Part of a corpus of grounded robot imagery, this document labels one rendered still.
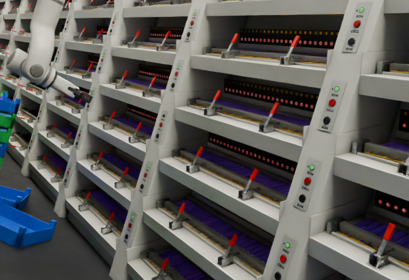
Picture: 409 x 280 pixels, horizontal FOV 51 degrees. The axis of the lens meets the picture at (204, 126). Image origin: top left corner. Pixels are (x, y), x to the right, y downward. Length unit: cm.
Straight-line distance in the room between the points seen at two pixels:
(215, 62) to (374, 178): 68
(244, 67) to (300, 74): 22
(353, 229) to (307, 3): 60
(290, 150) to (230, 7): 58
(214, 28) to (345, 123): 74
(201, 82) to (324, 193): 73
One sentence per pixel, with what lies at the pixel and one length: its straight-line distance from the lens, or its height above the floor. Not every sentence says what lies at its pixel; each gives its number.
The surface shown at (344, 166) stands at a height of 66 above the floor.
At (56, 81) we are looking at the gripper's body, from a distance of 174.
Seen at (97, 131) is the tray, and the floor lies 46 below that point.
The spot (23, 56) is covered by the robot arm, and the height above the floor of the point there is 69.
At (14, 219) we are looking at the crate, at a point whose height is 1.
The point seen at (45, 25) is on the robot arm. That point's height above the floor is 82.
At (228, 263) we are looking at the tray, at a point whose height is 31.
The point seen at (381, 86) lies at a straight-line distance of 102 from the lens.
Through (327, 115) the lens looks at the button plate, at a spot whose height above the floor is 76.
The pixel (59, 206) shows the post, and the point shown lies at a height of 4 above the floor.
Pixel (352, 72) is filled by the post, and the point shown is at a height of 87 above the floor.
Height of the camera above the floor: 67
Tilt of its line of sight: 1 degrees down
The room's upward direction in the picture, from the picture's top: 17 degrees clockwise
